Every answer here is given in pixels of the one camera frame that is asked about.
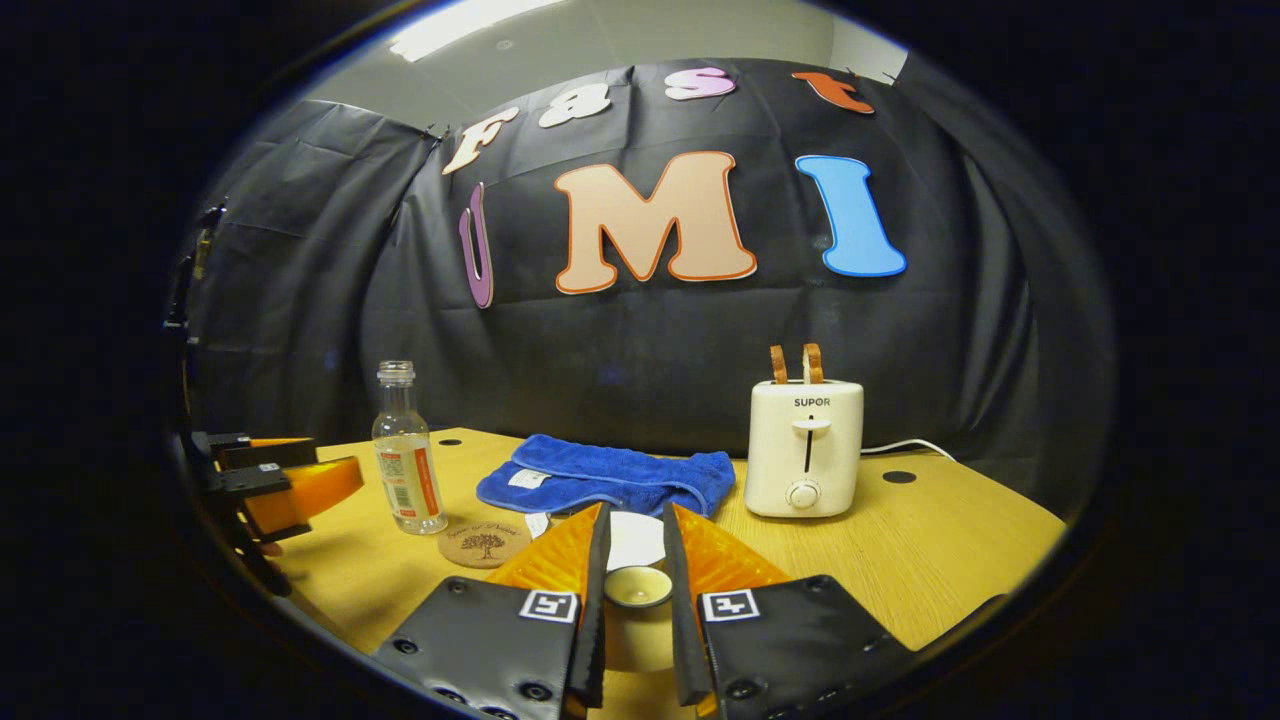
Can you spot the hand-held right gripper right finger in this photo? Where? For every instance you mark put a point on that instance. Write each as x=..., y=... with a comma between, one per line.
x=682, y=630

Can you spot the toasted bread slice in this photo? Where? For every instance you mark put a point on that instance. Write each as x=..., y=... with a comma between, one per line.
x=778, y=365
x=813, y=364

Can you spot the clear plastic water bottle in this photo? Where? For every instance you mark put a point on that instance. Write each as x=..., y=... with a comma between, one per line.
x=410, y=480

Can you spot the dark metal stand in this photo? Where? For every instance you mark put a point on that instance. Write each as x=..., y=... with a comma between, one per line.
x=195, y=270

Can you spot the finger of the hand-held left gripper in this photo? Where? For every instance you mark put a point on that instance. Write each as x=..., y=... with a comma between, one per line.
x=300, y=495
x=260, y=455

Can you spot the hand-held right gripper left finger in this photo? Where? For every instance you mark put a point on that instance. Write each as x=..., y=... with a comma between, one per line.
x=595, y=640

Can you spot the blue towel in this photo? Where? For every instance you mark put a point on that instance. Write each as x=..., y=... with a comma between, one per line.
x=610, y=475

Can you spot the round cork coaster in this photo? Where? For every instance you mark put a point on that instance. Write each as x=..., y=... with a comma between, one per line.
x=484, y=542

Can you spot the white toaster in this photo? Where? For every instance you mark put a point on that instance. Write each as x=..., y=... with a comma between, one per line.
x=803, y=450

